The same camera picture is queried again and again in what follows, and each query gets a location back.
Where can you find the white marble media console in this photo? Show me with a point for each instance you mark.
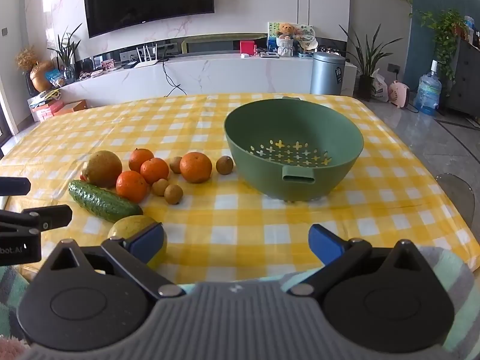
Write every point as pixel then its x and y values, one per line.
pixel 232 75

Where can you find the tall potted leafy plant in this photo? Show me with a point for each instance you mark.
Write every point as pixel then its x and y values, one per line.
pixel 365 82

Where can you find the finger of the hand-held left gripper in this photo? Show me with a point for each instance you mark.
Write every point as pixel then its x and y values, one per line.
pixel 48 217
pixel 15 186

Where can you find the clear plastic chair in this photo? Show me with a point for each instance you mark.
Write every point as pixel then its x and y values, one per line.
pixel 457 198

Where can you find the green colander bowl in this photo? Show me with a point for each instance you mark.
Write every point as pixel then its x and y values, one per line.
pixel 262 131

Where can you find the yellow-green pear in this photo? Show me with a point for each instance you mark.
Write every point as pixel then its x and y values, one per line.
pixel 125 227

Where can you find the green cucumber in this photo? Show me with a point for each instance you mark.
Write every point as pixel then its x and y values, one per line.
pixel 101 202

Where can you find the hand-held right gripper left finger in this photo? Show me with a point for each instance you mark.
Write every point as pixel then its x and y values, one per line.
pixel 147 239

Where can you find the brown teddy bear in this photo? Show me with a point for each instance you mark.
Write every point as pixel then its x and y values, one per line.
pixel 287 30

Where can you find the white wifi router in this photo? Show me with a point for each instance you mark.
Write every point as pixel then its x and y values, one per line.
pixel 146 62

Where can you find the blue water jug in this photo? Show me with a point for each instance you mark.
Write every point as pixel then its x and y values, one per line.
pixel 427 93

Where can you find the pink box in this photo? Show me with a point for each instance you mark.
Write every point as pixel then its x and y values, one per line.
pixel 43 112

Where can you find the orange cardboard box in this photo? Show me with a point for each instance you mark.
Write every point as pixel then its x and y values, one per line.
pixel 73 108

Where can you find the red-green mango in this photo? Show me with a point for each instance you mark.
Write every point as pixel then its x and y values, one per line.
pixel 102 168

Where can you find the round paper fan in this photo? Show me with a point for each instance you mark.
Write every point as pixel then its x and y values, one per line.
pixel 307 37

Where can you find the grey drawer cabinet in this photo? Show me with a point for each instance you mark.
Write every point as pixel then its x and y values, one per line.
pixel 465 78

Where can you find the orange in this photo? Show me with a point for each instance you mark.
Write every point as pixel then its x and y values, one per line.
pixel 195 167
pixel 155 170
pixel 131 186
pixel 140 158

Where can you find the silver trash can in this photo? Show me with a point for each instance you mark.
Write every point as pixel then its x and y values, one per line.
pixel 327 75

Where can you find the white plastic bag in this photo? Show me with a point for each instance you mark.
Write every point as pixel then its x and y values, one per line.
pixel 379 88

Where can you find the potted grass plant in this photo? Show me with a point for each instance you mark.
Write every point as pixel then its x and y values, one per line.
pixel 67 56

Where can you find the teal grey knit cloth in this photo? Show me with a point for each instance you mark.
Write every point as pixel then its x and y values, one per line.
pixel 450 270

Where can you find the gold vase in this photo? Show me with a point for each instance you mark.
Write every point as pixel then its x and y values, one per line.
pixel 41 77

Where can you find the brown kiwi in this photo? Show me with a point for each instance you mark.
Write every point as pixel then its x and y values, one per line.
pixel 224 165
pixel 175 165
pixel 159 187
pixel 173 194

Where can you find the red box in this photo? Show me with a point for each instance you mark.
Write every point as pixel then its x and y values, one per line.
pixel 247 48

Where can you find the black television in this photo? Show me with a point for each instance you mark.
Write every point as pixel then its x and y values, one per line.
pixel 150 0

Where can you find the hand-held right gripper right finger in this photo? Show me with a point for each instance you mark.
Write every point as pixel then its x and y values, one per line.
pixel 325 245

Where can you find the trailing green houseplant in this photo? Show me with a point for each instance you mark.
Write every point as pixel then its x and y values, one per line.
pixel 446 30

